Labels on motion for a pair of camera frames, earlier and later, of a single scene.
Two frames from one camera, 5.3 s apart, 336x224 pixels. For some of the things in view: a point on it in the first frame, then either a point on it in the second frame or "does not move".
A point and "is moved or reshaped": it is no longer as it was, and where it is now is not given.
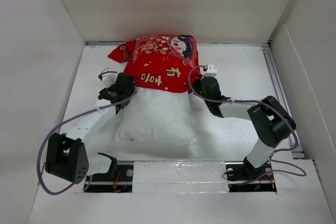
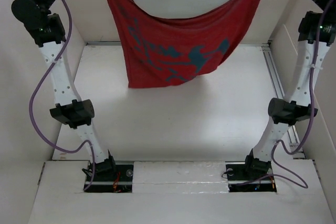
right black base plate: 240,172 does not move
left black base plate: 105,183 does not move
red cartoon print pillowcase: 167,63 is moved or reshaped
